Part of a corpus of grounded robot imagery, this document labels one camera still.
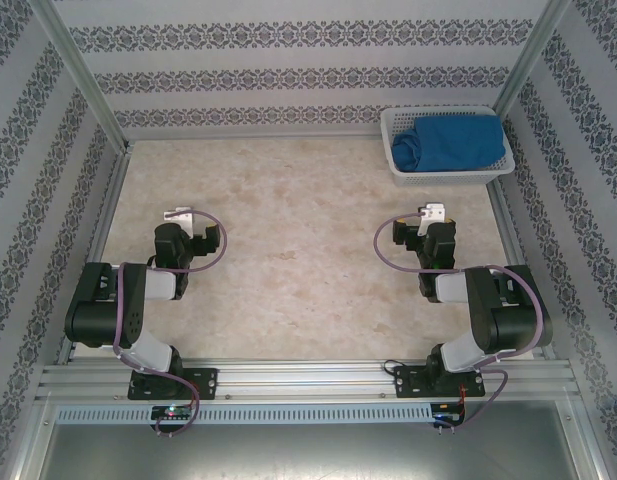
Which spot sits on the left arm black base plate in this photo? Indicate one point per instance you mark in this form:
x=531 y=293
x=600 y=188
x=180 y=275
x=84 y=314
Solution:
x=203 y=380

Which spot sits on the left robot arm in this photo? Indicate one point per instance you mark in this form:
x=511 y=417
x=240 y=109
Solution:
x=98 y=305

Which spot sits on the aluminium table side rail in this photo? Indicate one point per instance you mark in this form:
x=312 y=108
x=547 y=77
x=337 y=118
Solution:
x=109 y=200
x=508 y=225

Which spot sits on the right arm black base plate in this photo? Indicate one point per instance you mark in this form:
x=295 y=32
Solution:
x=405 y=380

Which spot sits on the left small circuit board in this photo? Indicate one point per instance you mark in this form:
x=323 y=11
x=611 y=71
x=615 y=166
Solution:
x=173 y=412

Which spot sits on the blue long pants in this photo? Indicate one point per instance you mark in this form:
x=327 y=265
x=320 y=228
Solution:
x=453 y=142

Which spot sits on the small circuit board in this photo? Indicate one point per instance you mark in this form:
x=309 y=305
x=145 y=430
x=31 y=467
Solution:
x=445 y=414
x=173 y=412

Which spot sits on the white perforated plastic basket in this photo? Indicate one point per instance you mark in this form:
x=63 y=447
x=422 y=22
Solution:
x=438 y=179

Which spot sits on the right small circuit board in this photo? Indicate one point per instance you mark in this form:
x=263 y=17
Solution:
x=445 y=414

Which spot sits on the grey metal sheet panel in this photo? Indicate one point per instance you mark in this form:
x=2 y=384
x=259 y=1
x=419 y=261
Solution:
x=308 y=452

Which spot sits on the aluminium frame post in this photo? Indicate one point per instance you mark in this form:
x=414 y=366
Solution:
x=533 y=55
x=88 y=75

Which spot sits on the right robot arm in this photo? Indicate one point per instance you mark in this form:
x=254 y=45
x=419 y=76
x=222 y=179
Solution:
x=513 y=320

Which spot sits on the wide aluminium mounting rail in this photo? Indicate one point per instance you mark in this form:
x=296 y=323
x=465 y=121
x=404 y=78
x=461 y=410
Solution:
x=308 y=375

